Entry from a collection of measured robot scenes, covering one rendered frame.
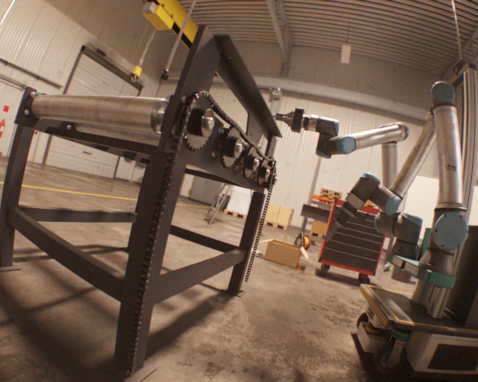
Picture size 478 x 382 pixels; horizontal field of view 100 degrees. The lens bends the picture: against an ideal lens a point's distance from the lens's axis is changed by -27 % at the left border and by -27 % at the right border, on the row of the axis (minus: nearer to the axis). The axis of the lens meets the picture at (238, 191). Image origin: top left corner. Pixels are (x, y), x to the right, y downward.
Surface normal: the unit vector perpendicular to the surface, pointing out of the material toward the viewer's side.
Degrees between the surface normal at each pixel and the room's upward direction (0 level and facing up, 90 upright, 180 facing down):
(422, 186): 90
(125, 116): 115
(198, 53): 90
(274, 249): 90
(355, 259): 90
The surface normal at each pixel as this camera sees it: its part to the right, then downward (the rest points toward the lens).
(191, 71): 0.92, 0.23
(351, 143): 0.26, 0.09
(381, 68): -0.29, -0.10
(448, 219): -0.60, -0.08
